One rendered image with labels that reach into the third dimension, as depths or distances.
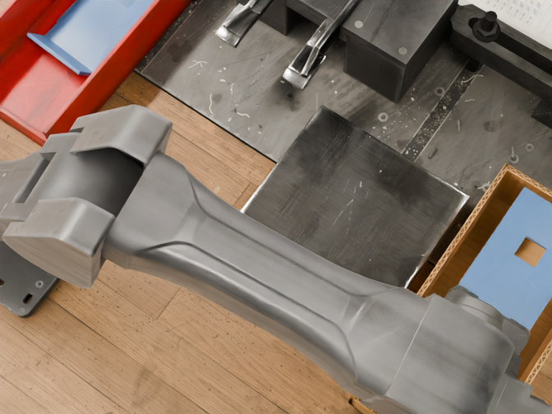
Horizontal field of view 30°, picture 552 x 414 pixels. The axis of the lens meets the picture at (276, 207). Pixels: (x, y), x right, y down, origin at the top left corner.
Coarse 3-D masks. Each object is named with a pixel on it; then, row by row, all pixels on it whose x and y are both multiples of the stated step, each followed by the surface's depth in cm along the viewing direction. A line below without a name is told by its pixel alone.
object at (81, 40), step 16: (80, 0) 107; (96, 0) 107; (112, 0) 107; (144, 0) 107; (80, 16) 106; (96, 16) 106; (112, 16) 106; (128, 16) 106; (48, 32) 105; (64, 32) 105; (80, 32) 105; (96, 32) 105; (112, 32) 105; (48, 48) 102; (64, 48) 105; (80, 48) 105; (96, 48) 105; (112, 48) 105; (80, 64) 103; (96, 64) 104
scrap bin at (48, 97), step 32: (32, 0) 103; (64, 0) 107; (160, 0) 101; (0, 32) 102; (32, 32) 106; (128, 32) 99; (160, 32) 105; (0, 64) 104; (32, 64) 104; (64, 64) 104; (128, 64) 103; (0, 96) 103; (32, 96) 103; (64, 96) 103; (96, 96) 101; (32, 128) 99; (64, 128) 99
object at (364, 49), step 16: (240, 0) 106; (288, 0) 99; (272, 16) 104; (288, 16) 103; (304, 16) 100; (448, 16) 100; (288, 32) 106; (352, 48) 99; (368, 48) 97; (432, 48) 102; (352, 64) 102; (368, 64) 100; (384, 64) 98; (416, 64) 100; (368, 80) 103; (384, 80) 100; (400, 80) 98; (384, 96) 103; (400, 96) 102
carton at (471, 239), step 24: (504, 168) 93; (504, 192) 97; (480, 216) 98; (456, 240) 91; (480, 240) 97; (528, 240) 97; (456, 264) 97; (432, 288) 96; (528, 360) 93; (360, 408) 91
